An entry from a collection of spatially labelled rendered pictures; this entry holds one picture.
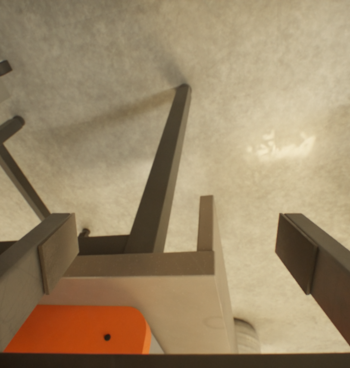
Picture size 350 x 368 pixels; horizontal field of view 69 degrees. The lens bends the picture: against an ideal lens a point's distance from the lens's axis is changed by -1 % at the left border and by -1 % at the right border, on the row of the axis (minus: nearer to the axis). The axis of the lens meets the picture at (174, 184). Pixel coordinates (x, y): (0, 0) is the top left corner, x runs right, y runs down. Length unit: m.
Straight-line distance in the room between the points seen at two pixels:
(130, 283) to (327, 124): 0.87
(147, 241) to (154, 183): 0.12
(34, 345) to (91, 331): 0.07
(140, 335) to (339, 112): 0.89
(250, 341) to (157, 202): 1.70
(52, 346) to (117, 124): 0.78
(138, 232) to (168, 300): 0.10
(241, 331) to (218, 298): 1.71
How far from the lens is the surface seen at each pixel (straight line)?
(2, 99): 0.94
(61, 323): 0.37
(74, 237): 0.16
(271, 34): 0.88
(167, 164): 0.47
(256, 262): 1.48
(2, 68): 1.04
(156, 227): 0.36
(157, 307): 0.33
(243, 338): 1.99
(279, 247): 0.17
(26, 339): 0.38
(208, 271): 0.26
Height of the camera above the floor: 0.85
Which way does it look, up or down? 51 degrees down
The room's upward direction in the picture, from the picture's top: 169 degrees counter-clockwise
